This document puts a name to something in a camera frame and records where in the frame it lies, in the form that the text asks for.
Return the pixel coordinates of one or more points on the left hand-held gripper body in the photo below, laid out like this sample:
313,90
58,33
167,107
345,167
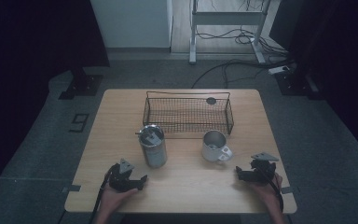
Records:
121,179

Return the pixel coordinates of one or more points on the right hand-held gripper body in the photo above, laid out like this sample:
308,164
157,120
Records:
261,172

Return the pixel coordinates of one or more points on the steel tumbler with lid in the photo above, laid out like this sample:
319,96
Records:
153,147

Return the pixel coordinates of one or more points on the white mug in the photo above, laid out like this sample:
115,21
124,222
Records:
214,146

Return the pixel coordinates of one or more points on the person's right hand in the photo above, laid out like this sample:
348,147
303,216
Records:
268,193

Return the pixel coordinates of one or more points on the person's left hand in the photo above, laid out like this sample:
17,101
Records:
113,199

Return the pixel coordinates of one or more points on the grey tape strip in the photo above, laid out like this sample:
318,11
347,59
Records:
287,189

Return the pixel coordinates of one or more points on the dark round disc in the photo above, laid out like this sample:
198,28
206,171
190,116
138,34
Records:
211,100

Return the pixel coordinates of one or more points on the black stand base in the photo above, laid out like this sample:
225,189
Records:
82,84
296,82

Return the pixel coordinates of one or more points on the white power strip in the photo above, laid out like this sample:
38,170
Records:
278,69

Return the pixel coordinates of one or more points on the dark curtain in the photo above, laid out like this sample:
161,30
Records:
34,46
338,46

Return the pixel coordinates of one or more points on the white cabinet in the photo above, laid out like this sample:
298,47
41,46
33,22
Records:
133,23

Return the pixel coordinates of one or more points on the white metal desk frame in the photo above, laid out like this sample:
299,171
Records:
227,21

